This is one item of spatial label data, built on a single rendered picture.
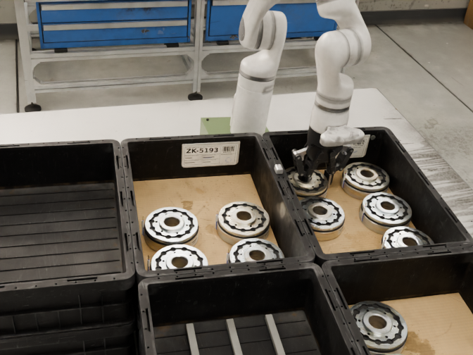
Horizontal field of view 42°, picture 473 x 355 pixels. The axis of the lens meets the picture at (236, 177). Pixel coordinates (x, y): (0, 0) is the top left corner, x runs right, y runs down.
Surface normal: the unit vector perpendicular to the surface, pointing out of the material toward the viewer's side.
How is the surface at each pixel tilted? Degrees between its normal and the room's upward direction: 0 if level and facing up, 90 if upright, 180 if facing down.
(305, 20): 90
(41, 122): 0
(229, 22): 90
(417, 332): 0
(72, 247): 0
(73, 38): 90
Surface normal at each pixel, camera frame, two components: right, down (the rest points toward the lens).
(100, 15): 0.28, 0.59
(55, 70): 0.08, -0.80
